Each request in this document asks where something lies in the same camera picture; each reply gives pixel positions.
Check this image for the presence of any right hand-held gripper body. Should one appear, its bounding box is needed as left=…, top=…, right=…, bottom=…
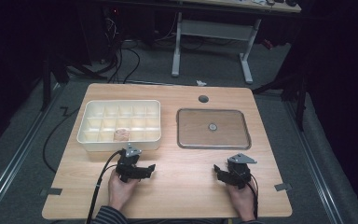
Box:
left=226, top=152, right=258, bottom=190

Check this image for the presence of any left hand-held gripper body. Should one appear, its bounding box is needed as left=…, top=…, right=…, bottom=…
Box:
left=115, top=143, right=145, bottom=183

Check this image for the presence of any pale pink sock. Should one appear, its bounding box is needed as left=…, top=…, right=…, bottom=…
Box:
left=113, top=128, right=131, bottom=143

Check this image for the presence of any cream divided storage box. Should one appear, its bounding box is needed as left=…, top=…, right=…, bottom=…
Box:
left=76, top=99, right=162, bottom=153

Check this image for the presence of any person's right hand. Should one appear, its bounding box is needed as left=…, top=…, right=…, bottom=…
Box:
left=226, top=180, right=257, bottom=221

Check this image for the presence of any person's left hand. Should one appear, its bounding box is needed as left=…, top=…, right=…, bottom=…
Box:
left=107, top=169, right=140, bottom=212

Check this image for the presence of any grey tape piece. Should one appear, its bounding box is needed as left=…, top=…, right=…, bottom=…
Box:
left=40, top=187, right=63, bottom=197
left=273, top=182, right=293, bottom=192

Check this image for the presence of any black metal stand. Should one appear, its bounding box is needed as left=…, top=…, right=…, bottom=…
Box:
left=251, top=62, right=310, bottom=132
left=40, top=52, right=106, bottom=112

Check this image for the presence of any white-framed wooden desk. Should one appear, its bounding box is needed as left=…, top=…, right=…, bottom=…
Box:
left=170, top=0, right=302, bottom=85

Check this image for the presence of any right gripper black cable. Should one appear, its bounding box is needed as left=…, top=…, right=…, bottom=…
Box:
left=245, top=172, right=260, bottom=220

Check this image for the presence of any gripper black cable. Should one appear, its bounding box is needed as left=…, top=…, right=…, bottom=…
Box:
left=245, top=172, right=260, bottom=220
left=86, top=149, right=123, bottom=224

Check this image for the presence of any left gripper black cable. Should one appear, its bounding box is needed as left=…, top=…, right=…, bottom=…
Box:
left=86, top=149, right=123, bottom=224

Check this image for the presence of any metal floor rail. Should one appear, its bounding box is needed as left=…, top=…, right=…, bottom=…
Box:
left=283, top=99, right=344, bottom=224
left=0, top=83, right=67, bottom=218

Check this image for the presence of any black floor cable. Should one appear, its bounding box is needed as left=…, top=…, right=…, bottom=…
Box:
left=42, top=105, right=82, bottom=174

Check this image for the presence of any bundle of black cables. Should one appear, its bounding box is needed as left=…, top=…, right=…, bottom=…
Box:
left=101, top=12, right=142, bottom=84

